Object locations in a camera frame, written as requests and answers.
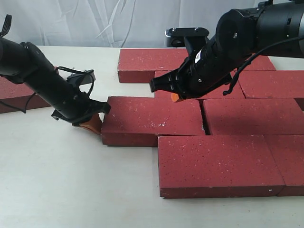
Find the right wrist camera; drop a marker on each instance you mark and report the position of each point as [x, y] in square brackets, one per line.
[193, 39]

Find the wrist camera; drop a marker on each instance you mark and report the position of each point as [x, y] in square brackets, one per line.
[79, 78]
[193, 39]

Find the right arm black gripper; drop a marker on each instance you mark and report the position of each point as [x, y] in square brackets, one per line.
[209, 69]

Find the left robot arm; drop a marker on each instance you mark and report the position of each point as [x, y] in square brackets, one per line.
[24, 63]

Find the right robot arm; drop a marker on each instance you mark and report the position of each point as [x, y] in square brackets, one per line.
[270, 29]

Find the white backdrop cloth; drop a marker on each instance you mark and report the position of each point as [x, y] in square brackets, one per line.
[110, 23]

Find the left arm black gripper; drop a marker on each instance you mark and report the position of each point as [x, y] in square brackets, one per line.
[71, 104]

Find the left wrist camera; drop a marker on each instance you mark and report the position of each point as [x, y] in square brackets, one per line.
[79, 78]

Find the front large red brick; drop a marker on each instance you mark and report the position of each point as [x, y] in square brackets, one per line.
[220, 166]

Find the right third-row red brick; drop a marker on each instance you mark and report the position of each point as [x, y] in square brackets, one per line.
[263, 116]

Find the right second-row red brick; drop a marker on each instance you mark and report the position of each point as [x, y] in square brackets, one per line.
[273, 84]

